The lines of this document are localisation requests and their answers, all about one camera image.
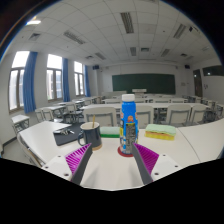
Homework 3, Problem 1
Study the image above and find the white lectern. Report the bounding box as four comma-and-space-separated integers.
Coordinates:
131, 88, 148, 95

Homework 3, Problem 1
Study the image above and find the black mat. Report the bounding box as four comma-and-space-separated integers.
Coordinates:
52, 122, 86, 147

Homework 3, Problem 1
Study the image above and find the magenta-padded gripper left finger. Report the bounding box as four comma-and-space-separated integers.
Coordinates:
41, 142, 94, 186

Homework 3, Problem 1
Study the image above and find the blue drink bottle white cap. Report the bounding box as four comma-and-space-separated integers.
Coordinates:
118, 93, 139, 157

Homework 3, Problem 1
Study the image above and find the group of white classroom desks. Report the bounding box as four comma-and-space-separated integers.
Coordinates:
10, 94, 224, 134

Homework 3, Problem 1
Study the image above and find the dark blue mug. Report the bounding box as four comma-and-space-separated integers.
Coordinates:
77, 121, 104, 152

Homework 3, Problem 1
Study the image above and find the flat round red coaster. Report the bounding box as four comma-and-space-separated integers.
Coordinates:
116, 145, 135, 159

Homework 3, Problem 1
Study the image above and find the dark brown door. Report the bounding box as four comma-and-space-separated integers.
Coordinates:
192, 68, 204, 98

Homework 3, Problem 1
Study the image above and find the wide blue curtain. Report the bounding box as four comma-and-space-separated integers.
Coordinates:
22, 50, 39, 115

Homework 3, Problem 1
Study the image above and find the group of classroom chairs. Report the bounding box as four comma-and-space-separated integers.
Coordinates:
33, 94, 224, 128

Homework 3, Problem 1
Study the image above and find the green blackboard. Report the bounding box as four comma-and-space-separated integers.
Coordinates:
111, 73, 177, 96

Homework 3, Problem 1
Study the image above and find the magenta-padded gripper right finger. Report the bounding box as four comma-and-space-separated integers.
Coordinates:
131, 142, 183, 186

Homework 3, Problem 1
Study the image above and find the yellow sponge with green pad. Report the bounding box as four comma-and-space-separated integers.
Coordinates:
144, 123, 177, 142

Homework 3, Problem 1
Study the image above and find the medium blue curtain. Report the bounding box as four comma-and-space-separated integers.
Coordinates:
61, 57, 71, 103

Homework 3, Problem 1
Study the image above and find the narrow blue curtain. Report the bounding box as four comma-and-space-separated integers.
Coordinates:
83, 64, 91, 98

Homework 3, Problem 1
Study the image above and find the dark transom window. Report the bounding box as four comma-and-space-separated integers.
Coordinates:
201, 64, 224, 77

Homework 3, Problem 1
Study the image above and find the group of ceiling lights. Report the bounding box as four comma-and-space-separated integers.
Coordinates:
26, 0, 201, 61

